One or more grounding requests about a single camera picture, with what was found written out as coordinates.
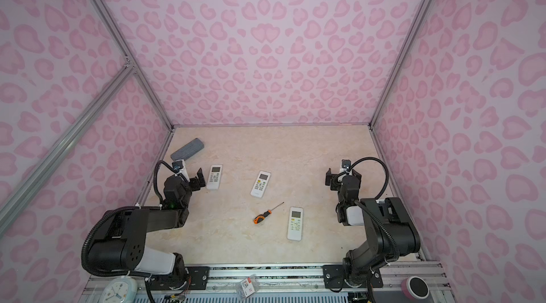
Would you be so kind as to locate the white remote control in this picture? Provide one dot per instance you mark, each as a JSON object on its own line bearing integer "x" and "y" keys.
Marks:
{"x": 295, "y": 224}
{"x": 260, "y": 184}
{"x": 213, "y": 182}

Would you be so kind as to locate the aluminium front rail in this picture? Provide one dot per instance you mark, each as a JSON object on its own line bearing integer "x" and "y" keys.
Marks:
{"x": 293, "y": 282}

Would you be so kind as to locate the grey rectangular sponge block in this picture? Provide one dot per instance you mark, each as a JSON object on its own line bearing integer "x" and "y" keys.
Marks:
{"x": 188, "y": 150}

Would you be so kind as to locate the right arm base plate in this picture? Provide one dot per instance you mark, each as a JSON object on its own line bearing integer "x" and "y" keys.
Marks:
{"x": 336, "y": 277}

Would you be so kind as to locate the small clear parts box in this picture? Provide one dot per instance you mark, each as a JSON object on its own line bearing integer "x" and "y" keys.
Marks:
{"x": 247, "y": 287}

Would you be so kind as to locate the pink tape roll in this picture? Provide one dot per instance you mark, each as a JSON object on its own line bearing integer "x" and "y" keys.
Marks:
{"x": 415, "y": 288}

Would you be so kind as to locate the white analog clock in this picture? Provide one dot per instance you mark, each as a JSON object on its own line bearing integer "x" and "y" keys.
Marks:
{"x": 120, "y": 290}

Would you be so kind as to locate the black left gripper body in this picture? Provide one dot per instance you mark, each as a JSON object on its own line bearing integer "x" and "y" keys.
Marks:
{"x": 193, "y": 185}

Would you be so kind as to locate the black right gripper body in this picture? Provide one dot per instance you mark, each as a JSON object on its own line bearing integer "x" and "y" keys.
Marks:
{"x": 335, "y": 185}

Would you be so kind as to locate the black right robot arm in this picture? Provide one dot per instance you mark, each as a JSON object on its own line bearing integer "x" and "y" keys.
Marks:
{"x": 389, "y": 235}

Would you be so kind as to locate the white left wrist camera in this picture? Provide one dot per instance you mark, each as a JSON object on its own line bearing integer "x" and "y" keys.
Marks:
{"x": 179, "y": 167}

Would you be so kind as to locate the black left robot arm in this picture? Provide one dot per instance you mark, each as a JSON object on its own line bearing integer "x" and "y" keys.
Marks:
{"x": 116, "y": 245}

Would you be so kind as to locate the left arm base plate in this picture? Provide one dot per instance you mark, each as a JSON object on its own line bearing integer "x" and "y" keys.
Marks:
{"x": 191, "y": 278}

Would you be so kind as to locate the orange black screwdriver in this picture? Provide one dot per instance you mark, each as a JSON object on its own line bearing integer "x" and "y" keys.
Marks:
{"x": 261, "y": 217}

